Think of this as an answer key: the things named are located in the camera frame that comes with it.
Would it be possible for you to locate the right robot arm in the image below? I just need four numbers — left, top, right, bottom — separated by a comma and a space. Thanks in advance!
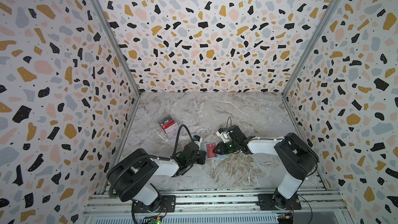
212, 125, 319, 210

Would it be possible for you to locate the red card in box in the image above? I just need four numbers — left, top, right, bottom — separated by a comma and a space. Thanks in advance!
161, 121, 176, 130

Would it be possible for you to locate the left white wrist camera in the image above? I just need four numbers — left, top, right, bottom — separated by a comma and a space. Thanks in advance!
193, 135, 203, 147

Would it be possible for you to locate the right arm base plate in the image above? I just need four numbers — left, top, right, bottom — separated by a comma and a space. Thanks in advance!
257, 192, 302, 211

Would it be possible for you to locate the black VIP card in box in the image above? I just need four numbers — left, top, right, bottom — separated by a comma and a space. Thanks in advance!
158, 115, 174, 126

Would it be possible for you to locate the left black corrugated cable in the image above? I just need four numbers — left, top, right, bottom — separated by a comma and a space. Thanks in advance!
107, 124, 194, 198

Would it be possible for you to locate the clear acrylic card box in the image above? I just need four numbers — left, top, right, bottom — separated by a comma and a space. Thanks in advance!
158, 114, 180, 139

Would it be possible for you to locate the red card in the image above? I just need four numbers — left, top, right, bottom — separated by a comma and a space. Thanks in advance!
161, 121, 176, 130
203, 143, 217, 159

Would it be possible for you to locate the aluminium front rail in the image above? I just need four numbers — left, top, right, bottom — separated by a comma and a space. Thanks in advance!
83, 187, 348, 217

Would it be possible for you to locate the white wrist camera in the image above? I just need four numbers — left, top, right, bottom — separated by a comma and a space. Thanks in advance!
193, 135, 203, 147
216, 128, 231, 143

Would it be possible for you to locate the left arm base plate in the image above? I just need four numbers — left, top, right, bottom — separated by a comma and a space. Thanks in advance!
132, 195, 176, 214

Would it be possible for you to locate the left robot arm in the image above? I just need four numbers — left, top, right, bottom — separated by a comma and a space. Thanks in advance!
106, 142, 206, 212

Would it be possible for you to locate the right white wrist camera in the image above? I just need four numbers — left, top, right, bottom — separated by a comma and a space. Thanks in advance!
216, 128, 231, 143

